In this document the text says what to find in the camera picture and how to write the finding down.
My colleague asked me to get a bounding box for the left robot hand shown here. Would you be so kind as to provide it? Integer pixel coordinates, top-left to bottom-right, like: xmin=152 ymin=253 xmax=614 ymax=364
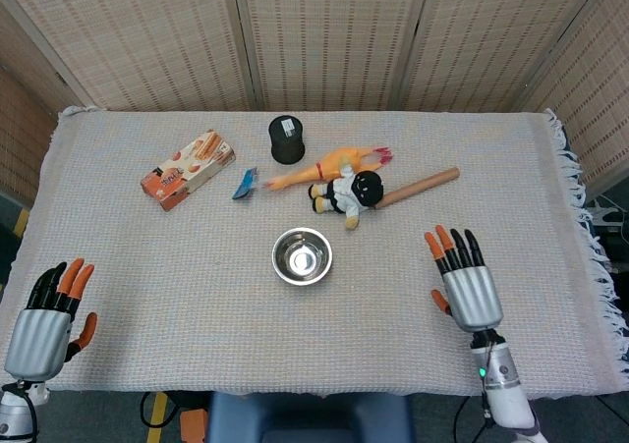
xmin=3 ymin=257 xmax=98 ymax=381

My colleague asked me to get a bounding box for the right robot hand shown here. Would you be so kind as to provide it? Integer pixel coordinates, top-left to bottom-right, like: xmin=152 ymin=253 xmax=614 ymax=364
xmin=424 ymin=225 xmax=504 ymax=334

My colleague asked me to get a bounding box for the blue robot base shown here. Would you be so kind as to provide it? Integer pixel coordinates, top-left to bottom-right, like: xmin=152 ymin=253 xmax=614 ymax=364
xmin=205 ymin=392 xmax=415 ymax=443

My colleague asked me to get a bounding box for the stainless steel metal bowl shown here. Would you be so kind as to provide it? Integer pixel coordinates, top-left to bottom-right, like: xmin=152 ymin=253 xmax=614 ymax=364
xmin=271 ymin=227 xmax=334 ymax=287

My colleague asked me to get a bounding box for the wooden rolling pin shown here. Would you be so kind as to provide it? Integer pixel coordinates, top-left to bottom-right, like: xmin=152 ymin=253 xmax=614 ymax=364
xmin=375 ymin=166 xmax=461 ymax=211

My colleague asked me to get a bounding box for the black and white plush doll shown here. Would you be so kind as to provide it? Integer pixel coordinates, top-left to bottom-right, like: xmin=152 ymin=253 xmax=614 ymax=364
xmin=308 ymin=169 xmax=385 ymax=232

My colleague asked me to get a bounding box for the orange block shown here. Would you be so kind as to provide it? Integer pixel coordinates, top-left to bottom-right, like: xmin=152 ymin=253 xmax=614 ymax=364
xmin=178 ymin=408 xmax=208 ymax=443

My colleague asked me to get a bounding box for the grey woven tablecloth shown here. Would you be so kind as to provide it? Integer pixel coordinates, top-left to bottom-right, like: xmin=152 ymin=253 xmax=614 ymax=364
xmin=0 ymin=107 xmax=629 ymax=400

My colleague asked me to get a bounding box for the yellow rubber chicken toy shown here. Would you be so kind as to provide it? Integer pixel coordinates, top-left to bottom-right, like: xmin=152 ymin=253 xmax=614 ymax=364
xmin=262 ymin=145 xmax=393 ymax=192

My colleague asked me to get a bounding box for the orange biscuit box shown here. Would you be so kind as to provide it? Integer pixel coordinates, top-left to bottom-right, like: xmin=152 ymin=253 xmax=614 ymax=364
xmin=140 ymin=129 xmax=237 ymax=212

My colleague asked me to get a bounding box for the black mesh pen holder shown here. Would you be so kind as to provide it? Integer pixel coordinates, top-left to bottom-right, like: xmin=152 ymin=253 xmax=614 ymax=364
xmin=267 ymin=114 xmax=307 ymax=165

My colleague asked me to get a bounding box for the blue snack packet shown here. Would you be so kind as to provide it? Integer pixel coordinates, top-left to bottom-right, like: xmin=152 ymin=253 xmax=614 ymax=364
xmin=231 ymin=166 xmax=259 ymax=201

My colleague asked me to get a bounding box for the beige folding screen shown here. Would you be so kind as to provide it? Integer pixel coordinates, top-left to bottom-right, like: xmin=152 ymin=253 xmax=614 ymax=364
xmin=0 ymin=0 xmax=629 ymax=206

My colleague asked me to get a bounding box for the black cable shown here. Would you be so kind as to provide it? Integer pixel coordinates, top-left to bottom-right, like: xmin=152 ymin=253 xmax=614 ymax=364
xmin=139 ymin=391 xmax=166 ymax=430

